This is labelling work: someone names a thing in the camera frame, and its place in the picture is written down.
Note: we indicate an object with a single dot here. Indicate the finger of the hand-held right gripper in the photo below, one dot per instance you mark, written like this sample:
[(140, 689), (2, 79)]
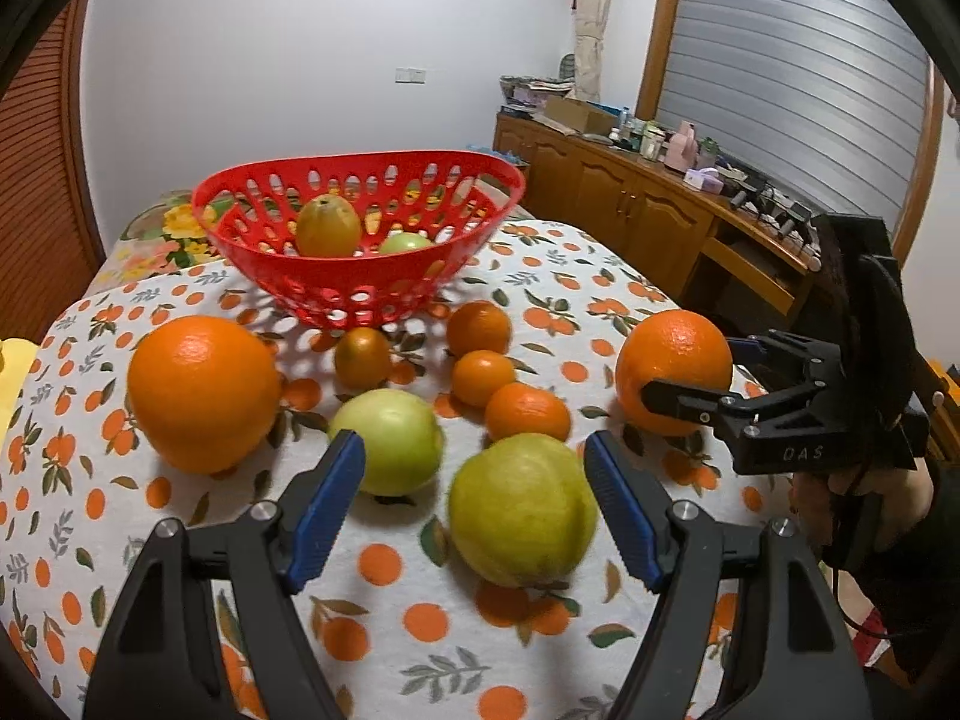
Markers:
[(795, 351), (682, 397)]

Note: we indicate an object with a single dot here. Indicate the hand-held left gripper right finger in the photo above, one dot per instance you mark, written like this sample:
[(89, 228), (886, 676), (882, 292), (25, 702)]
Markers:
[(619, 499)]

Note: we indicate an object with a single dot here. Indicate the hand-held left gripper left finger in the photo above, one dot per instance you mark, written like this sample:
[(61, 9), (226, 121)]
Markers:
[(330, 499)]

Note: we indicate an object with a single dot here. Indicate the large orange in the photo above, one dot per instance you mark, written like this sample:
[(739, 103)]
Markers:
[(202, 397), (675, 352)]

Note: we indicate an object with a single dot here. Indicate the pale green apple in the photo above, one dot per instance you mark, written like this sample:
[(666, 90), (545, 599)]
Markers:
[(390, 439)]

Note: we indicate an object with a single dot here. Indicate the large yellow-green apple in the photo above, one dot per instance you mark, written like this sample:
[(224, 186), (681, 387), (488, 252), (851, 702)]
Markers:
[(521, 514)]

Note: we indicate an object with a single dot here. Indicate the dark small tangerine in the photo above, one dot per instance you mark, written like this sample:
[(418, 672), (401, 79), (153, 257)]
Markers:
[(363, 358)]

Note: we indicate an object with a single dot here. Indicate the red plastic perforated basket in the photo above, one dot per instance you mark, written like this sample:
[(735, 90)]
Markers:
[(360, 292)]

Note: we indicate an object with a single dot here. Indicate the person's right forearm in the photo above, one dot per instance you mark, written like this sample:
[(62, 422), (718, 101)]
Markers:
[(930, 600)]

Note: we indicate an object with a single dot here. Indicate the person's right hand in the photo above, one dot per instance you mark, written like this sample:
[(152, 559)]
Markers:
[(810, 502)]

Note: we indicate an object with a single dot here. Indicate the orange-print white tablecloth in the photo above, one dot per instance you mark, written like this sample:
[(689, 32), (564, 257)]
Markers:
[(420, 660)]

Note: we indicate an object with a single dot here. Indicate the pink tissue box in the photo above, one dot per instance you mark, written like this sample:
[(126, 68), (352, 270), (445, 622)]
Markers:
[(703, 181)]

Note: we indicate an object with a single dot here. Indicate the wooden sideboard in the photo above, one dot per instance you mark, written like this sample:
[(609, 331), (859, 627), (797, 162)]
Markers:
[(622, 195)]

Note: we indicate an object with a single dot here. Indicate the green-lid jar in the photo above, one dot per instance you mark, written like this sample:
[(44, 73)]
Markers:
[(707, 154)]

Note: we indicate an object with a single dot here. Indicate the pink bottle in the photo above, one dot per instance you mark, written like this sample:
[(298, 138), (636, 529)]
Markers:
[(681, 148)]

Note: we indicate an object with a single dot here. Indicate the group of small bottles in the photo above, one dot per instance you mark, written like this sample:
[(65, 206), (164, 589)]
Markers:
[(643, 136)]

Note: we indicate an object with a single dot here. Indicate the small green apple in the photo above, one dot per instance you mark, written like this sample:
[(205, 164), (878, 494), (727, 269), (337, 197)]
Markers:
[(407, 244)]

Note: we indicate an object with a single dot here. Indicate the yellow-orange fruit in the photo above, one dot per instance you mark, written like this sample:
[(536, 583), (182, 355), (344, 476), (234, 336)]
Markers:
[(328, 229)]

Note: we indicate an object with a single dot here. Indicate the grey window blind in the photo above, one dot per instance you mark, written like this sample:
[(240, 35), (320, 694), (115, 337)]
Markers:
[(787, 67)]

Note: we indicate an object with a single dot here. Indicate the open cardboard box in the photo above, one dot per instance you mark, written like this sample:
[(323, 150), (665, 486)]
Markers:
[(577, 116)]

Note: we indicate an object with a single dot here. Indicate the floral blanket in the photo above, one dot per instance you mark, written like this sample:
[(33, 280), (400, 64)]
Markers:
[(165, 240)]

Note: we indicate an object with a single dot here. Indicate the yellow plush toy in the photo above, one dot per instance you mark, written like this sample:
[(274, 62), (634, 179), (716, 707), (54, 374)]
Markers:
[(13, 382)]

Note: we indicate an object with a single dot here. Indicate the pile of papers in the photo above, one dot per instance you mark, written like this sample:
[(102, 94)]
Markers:
[(529, 92)]

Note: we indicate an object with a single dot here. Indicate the small grey fan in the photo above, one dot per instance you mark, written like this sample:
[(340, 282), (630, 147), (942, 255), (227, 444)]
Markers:
[(568, 67)]

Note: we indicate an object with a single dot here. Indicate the beige curtain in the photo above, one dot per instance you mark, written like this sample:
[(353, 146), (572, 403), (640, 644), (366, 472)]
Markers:
[(592, 22)]

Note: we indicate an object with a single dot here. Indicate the wooden louvered door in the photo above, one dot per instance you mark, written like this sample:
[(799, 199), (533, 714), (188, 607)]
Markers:
[(41, 187)]

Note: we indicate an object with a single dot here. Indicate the white wall socket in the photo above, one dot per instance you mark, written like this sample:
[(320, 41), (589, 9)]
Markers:
[(410, 75)]

